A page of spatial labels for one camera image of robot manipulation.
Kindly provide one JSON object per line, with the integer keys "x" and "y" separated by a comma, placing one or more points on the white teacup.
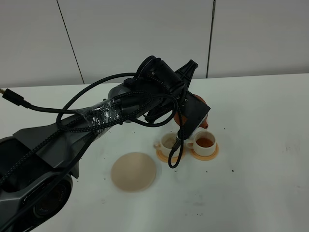
{"x": 166, "y": 143}
{"x": 203, "y": 143}

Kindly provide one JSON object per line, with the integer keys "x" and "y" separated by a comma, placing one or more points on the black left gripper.
{"x": 156, "y": 77}

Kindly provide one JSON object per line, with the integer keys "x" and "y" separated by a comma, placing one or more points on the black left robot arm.
{"x": 37, "y": 165}

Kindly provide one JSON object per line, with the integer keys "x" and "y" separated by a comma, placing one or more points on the orange cup coaster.
{"x": 164, "y": 158}
{"x": 205, "y": 158}

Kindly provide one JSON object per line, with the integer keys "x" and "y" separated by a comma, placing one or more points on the right white teacup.
{"x": 203, "y": 143}

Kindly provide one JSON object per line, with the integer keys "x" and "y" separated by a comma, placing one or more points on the beige round teapot coaster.
{"x": 133, "y": 172}

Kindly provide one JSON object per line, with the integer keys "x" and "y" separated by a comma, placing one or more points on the left white teacup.
{"x": 166, "y": 143}

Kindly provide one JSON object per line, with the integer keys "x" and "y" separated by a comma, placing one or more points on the left orange cup coaster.
{"x": 164, "y": 158}

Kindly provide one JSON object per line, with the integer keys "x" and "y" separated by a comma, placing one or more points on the right orange cup coaster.
{"x": 205, "y": 158}

